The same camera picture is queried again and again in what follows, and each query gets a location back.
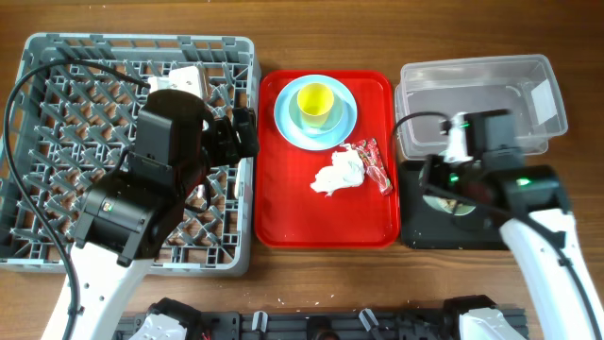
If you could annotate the yellow plastic cup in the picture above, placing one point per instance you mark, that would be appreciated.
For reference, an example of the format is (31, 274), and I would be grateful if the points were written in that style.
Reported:
(315, 101)

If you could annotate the black waste tray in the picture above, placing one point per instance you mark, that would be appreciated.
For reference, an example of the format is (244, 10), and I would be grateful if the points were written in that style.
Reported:
(424, 228)

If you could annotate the light blue plate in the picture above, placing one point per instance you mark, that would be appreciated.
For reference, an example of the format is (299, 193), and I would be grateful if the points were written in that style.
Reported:
(336, 137)

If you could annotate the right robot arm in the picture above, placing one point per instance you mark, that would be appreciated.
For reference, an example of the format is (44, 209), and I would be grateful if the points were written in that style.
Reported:
(533, 215)

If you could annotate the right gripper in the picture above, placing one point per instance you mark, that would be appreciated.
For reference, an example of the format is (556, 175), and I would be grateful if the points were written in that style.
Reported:
(427, 168)

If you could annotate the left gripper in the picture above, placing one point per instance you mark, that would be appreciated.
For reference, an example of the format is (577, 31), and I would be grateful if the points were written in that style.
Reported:
(229, 152)

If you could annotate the clear plastic bin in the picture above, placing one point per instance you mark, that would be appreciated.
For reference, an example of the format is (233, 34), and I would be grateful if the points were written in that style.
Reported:
(525, 85)

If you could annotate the red snack wrapper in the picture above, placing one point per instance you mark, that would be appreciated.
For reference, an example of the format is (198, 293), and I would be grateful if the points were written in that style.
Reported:
(373, 164)

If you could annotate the white napkin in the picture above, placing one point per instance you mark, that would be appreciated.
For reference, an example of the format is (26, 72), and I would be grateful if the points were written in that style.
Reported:
(346, 171)

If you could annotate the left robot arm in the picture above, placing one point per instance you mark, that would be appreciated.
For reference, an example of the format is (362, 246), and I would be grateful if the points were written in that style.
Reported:
(127, 215)

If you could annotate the white plastic spoon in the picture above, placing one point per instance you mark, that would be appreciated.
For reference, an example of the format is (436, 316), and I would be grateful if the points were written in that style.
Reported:
(239, 178)

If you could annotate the white plastic fork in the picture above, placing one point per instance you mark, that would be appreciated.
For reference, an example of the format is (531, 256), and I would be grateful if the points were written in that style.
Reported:
(201, 191)

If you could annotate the red plastic tray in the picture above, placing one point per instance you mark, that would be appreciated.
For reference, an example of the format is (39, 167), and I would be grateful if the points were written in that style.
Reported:
(287, 212)

